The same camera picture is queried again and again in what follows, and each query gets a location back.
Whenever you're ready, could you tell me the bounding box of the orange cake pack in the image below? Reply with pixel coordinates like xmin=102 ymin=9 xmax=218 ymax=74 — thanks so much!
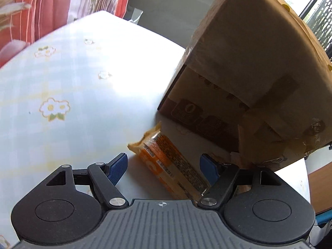
xmin=128 ymin=122 xmax=211 ymax=202

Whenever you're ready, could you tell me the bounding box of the brown cardboard box with liner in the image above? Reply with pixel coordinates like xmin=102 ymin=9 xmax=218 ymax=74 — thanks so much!
xmin=158 ymin=0 xmax=331 ymax=170

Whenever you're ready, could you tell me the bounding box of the white trash bin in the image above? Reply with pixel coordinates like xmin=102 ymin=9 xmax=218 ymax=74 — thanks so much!
xmin=124 ymin=6 xmax=143 ymax=25

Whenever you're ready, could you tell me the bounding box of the red printed curtain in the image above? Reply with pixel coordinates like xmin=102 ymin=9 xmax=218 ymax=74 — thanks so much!
xmin=1 ymin=0 xmax=129 ymax=65

